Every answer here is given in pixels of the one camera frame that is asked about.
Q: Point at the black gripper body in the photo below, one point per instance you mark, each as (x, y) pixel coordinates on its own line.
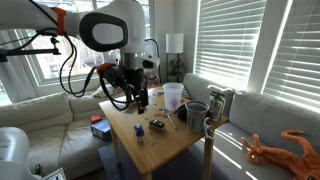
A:
(137, 79)

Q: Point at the santa doll figure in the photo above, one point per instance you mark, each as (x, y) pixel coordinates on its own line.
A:
(154, 77)

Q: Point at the wooden side table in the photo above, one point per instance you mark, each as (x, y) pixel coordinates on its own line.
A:
(160, 150)

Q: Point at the large glass window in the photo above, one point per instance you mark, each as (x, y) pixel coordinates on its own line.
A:
(43, 66)

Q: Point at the white leather sofa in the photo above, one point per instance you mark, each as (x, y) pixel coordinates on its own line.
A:
(50, 113)

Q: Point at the orange curved tool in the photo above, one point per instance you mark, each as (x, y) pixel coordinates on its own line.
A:
(283, 156)

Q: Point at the green house plant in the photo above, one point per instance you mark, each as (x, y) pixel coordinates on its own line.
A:
(177, 66)

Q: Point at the steel tumbler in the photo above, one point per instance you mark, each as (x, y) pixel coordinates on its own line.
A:
(196, 120)

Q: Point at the gray fabric sofa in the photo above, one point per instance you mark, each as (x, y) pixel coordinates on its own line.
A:
(266, 116)

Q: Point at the clear bag green label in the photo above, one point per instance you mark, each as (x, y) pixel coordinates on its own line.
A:
(216, 106)

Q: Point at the yellow patterned cloth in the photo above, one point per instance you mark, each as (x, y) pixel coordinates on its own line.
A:
(103, 92)

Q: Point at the green toy car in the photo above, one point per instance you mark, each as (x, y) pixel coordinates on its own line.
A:
(156, 123)

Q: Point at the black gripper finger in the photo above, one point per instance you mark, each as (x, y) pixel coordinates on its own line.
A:
(144, 100)
(138, 100)

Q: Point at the blue toy car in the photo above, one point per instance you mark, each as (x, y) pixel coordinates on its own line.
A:
(139, 129)

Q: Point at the gray vertical post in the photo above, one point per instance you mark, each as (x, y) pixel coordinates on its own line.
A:
(208, 156)

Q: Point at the clear plastic cup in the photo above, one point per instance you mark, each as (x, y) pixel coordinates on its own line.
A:
(173, 96)

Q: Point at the blue cardboard box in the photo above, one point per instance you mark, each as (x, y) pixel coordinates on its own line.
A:
(101, 130)

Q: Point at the white shade floor lamp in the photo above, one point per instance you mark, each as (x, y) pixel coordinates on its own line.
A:
(174, 42)

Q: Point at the metal spoon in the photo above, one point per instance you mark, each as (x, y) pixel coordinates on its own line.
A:
(170, 119)

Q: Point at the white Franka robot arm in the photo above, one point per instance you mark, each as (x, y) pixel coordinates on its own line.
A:
(133, 20)

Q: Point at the red small box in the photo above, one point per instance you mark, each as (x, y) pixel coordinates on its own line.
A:
(96, 118)

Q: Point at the white window blind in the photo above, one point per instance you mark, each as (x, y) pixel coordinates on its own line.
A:
(230, 40)
(296, 50)

